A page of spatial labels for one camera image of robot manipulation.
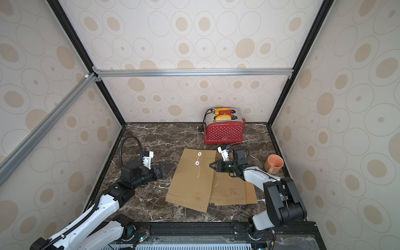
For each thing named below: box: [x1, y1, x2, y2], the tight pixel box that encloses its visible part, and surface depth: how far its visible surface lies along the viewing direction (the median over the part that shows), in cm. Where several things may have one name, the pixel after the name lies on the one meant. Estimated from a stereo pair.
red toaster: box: [203, 107, 247, 144], surface depth 101 cm
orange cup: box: [264, 154, 284, 175], surface depth 91 cm
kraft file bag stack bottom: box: [214, 180, 258, 206], surface depth 86 cm
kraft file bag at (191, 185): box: [165, 148, 218, 214], surface depth 88 cm
